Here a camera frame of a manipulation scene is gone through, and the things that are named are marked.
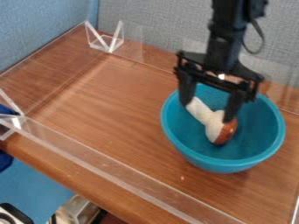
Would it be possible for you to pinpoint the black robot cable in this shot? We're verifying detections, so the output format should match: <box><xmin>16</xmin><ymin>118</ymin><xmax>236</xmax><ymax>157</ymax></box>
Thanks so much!
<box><xmin>239</xmin><ymin>17</ymin><xmax>267</xmax><ymax>55</ymax></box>

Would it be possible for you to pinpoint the blue plastic bowl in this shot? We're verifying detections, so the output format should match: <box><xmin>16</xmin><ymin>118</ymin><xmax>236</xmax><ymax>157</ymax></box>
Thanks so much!
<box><xmin>160</xmin><ymin>84</ymin><xmax>285</xmax><ymax>173</ymax></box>

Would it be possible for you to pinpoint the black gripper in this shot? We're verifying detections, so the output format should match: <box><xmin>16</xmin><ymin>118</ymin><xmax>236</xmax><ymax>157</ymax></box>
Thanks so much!
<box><xmin>173</xmin><ymin>51</ymin><xmax>264</xmax><ymax>123</ymax></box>

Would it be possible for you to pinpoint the black white device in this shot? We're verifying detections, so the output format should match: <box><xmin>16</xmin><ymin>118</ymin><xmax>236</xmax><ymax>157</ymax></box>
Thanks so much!
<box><xmin>0</xmin><ymin>203</ymin><xmax>33</xmax><ymax>224</ymax></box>

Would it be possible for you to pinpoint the clear acrylic left bracket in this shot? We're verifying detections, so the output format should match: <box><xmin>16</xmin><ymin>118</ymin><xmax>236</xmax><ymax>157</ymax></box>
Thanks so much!
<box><xmin>0</xmin><ymin>88</ymin><xmax>25</xmax><ymax>141</ymax></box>

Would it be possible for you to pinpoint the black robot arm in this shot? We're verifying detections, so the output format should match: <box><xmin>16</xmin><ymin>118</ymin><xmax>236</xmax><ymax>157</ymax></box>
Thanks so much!
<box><xmin>173</xmin><ymin>0</ymin><xmax>268</xmax><ymax>123</ymax></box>

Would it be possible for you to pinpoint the clear acrylic front barrier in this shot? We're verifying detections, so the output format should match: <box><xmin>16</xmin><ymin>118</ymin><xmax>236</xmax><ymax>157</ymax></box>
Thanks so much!
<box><xmin>14</xmin><ymin>116</ymin><xmax>243</xmax><ymax>224</ymax></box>

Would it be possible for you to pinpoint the metal table leg frame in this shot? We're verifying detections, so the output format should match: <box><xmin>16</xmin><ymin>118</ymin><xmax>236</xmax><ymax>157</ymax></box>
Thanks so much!
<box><xmin>46</xmin><ymin>195</ymin><xmax>100</xmax><ymax>224</ymax></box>

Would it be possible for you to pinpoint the white brown toy mushroom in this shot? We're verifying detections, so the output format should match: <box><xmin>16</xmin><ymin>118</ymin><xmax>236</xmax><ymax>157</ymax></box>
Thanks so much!
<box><xmin>185</xmin><ymin>97</ymin><xmax>239</xmax><ymax>145</ymax></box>

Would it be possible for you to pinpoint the blue cloth object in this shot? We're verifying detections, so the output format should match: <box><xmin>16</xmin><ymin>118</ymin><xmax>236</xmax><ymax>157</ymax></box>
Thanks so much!
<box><xmin>0</xmin><ymin>103</ymin><xmax>17</xmax><ymax>172</ymax></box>

